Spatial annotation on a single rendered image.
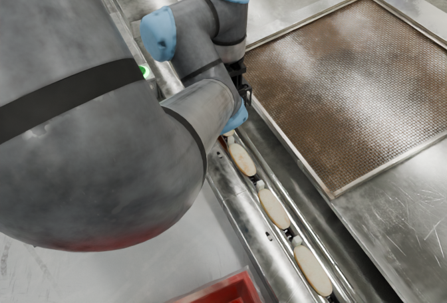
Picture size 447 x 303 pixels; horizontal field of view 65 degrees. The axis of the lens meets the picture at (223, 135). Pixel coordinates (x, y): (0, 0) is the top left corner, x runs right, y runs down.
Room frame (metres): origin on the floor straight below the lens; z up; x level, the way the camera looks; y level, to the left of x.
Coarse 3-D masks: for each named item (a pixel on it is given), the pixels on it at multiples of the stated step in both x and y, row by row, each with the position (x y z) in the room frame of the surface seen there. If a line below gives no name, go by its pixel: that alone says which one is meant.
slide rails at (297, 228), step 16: (224, 144) 0.53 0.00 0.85; (240, 144) 0.53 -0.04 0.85; (256, 160) 0.48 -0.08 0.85; (240, 176) 0.44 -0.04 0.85; (256, 176) 0.44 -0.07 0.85; (256, 192) 0.40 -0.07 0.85; (272, 192) 0.40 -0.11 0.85; (288, 208) 0.36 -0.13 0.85; (272, 224) 0.32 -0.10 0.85; (288, 240) 0.29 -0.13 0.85; (304, 240) 0.29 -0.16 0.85; (320, 256) 0.26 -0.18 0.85; (336, 288) 0.20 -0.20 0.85
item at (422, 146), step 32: (352, 0) 0.99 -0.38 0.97; (288, 32) 0.89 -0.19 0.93; (352, 32) 0.85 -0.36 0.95; (384, 32) 0.84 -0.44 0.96; (416, 32) 0.82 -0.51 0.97; (256, 64) 0.77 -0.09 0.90; (384, 64) 0.71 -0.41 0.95; (416, 64) 0.70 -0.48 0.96; (320, 96) 0.63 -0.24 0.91; (416, 96) 0.60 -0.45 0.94; (352, 128) 0.53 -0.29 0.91; (384, 128) 0.52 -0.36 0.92; (384, 160) 0.44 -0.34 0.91
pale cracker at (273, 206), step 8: (264, 192) 0.39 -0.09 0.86; (264, 200) 0.37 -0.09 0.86; (272, 200) 0.37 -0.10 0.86; (264, 208) 0.36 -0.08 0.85; (272, 208) 0.36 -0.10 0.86; (280, 208) 0.36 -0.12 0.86; (272, 216) 0.34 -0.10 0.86; (280, 216) 0.34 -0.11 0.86; (288, 216) 0.34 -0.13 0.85; (280, 224) 0.32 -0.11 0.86; (288, 224) 0.32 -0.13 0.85
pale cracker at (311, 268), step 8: (296, 248) 0.27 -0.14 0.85; (304, 248) 0.27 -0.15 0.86; (296, 256) 0.26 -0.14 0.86; (304, 256) 0.25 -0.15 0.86; (312, 256) 0.25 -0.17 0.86; (304, 264) 0.24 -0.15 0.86; (312, 264) 0.24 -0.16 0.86; (320, 264) 0.24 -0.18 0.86; (304, 272) 0.23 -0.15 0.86; (312, 272) 0.22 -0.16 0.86; (320, 272) 0.22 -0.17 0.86; (312, 280) 0.21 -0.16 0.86; (320, 280) 0.21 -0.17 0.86; (328, 280) 0.21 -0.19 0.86; (320, 288) 0.20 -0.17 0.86; (328, 288) 0.20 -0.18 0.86
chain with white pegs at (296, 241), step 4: (224, 136) 0.57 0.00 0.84; (232, 136) 0.54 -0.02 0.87; (228, 140) 0.53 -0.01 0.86; (232, 140) 0.53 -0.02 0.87; (228, 144) 0.53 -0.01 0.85; (248, 176) 0.45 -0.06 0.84; (252, 176) 0.45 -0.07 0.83; (252, 180) 0.44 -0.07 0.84; (256, 180) 0.44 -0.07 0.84; (260, 180) 0.42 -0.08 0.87; (256, 184) 0.43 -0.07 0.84; (260, 184) 0.41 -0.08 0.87; (264, 184) 0.41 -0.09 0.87; (256, 188) 0.41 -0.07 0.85; (260, 188) 0.40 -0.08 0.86; (284, 232) 0.31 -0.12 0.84; (288, 232) 0.31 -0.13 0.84; (288, 236) 0.30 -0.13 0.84; (292, 236) 0.30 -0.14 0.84; (296, 236) 0.29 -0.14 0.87; (292, 240) 0.30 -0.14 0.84; (296, 240) 0.28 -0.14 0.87; (300, 240) 0.28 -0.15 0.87; (292, 244) 0.28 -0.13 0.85; (296, 244) 0.28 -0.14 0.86; (300, 244) 0.28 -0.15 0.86; (328, 296) 0.19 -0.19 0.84; (332, 296) 0.19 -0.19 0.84; (328, 300) 0.18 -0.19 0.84; (332, 300) 0.18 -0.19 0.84
